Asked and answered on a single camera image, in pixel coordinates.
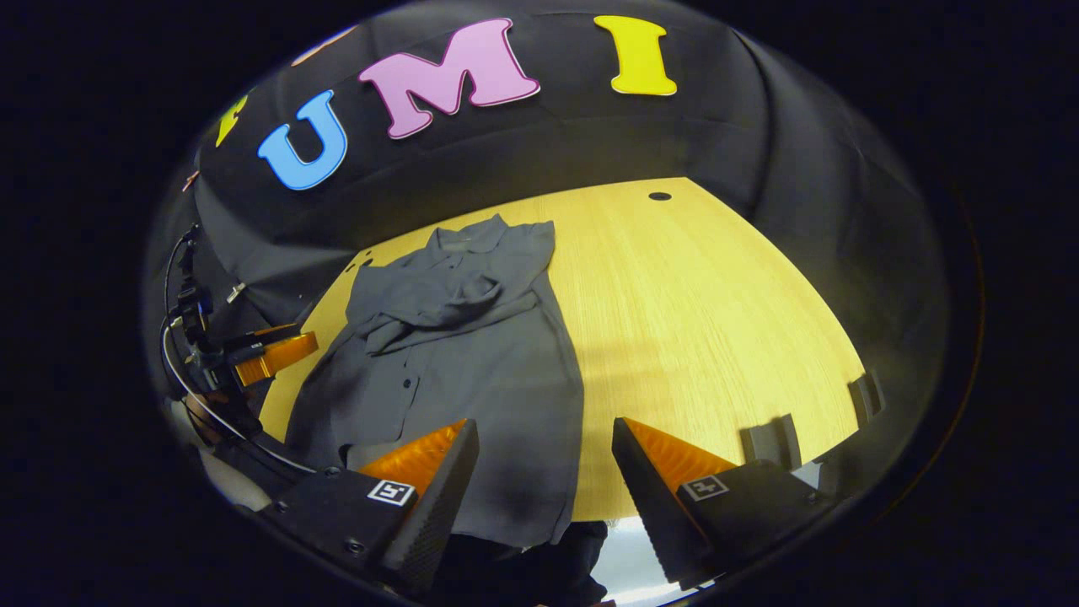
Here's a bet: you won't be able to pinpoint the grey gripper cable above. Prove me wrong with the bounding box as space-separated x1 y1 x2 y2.
160 316 317 475

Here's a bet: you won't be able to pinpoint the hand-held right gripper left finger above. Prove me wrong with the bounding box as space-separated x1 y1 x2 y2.
261 419 480 595

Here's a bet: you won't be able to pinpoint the grey button shirt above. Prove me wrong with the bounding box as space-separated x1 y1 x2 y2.
285 213 586 549

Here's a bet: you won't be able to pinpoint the black backdrop cloth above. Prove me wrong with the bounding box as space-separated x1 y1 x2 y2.
143 0 953 473

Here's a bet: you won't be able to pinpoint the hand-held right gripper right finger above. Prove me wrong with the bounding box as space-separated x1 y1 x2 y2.
612 417 835 591

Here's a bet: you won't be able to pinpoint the black table clamp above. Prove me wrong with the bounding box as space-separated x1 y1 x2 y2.
847 369 886 422
740 413 803 471

